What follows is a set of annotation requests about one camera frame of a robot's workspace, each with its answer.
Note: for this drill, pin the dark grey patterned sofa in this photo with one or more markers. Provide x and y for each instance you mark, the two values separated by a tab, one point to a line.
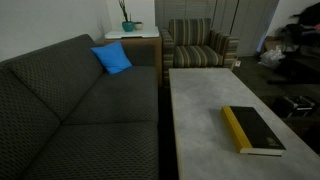
64	117

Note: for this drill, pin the small white plant pot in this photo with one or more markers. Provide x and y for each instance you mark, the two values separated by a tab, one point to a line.
138	25

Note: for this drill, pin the black book with yellow spine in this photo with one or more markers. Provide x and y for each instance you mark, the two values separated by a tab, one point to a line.
250	133

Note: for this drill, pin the blue throw pillow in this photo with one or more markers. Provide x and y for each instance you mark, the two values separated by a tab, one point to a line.
113	57

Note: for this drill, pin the black case on floor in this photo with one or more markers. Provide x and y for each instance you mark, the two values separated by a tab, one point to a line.
292	106

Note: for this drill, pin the wooden side table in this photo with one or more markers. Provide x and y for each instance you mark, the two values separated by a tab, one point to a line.
145	51

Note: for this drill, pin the cardboard box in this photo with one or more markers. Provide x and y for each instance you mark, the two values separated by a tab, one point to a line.
272	43

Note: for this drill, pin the white plastic bag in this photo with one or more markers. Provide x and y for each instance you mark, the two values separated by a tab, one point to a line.
271	58

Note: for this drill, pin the white tray on side table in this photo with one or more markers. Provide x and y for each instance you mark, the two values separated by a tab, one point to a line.
145	32

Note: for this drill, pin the teal plant pot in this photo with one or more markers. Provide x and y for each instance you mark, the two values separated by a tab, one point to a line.
128	26

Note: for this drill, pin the striped armchair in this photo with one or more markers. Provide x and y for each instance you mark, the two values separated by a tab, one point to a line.
191	43

